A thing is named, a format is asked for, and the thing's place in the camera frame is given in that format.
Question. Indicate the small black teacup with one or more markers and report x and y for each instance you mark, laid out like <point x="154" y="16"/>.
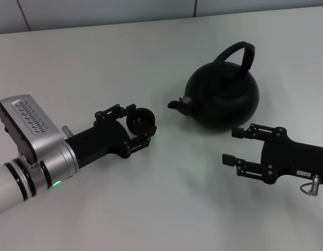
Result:
<point x="140" y="121"/>

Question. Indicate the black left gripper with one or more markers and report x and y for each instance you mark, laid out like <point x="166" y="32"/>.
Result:
<point x="101" y="143"/>

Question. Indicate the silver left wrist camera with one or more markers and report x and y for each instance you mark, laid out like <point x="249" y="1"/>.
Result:
<point x="27" y="125"/>

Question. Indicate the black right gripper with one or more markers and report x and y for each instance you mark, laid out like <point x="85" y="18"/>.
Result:
<point x="289" y="157"/>

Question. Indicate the black round teapot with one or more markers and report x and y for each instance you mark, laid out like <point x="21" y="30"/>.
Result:
<point x="224" y="104"/>

